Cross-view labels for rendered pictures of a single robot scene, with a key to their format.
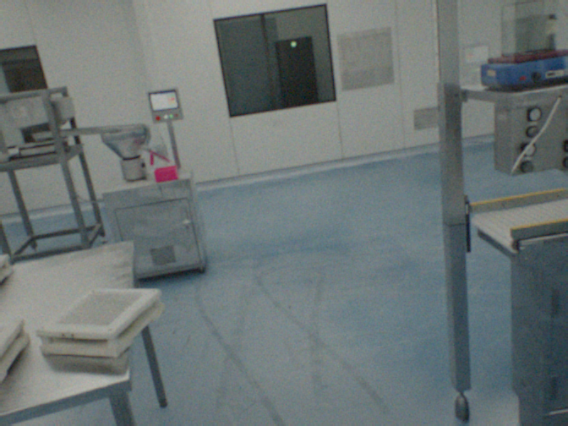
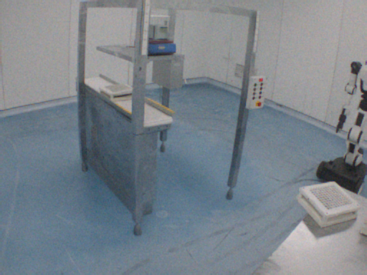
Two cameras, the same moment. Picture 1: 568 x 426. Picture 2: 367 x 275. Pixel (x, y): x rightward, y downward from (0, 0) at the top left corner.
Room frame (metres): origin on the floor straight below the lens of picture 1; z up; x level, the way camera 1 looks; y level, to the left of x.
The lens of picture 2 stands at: (2.57, 1.06, 1.65)
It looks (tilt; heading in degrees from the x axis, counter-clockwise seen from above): 24 degrees down; 234
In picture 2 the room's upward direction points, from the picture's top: 5 degrees clockwise
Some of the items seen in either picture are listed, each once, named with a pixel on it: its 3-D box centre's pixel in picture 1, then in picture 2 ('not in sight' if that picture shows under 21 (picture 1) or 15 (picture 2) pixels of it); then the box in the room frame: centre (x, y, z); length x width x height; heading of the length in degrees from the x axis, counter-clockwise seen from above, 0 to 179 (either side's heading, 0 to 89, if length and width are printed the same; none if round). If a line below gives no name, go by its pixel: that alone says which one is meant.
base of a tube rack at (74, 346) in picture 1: (106, 326); (327, 206); (1.31, 0.55, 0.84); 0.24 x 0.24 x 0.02; 71
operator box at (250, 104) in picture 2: not in sight; (256, 92); (0.71, -0.60, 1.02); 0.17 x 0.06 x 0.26; 3
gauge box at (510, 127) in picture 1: (539, 133); (167, 70); (1.45, -0.76, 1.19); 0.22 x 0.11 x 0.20; 93
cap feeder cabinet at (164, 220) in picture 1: (160, 223); not in sight; (3.83, 0.99, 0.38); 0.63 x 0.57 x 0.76; 96
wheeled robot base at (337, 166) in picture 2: not in sight; (349, 165); (-0.72, -0.16, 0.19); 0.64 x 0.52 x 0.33; 6
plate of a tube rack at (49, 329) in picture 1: (101, 311); (330, 198); (1.31, 0.55, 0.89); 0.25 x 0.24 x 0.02; 161
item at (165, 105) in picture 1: (170, 130); not in sight; (3.99, 0.79, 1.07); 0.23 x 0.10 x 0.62; 96
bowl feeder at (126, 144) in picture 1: (139, 153); not in sight; (3.88, 1.04, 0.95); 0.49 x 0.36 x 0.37; 96
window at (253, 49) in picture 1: (276, 62); not in sight; (6.51, -0.16, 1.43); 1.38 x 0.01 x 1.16; 96
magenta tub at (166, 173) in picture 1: (166, 173); not in sight; (3.65, 0.82, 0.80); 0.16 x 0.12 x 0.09; 96
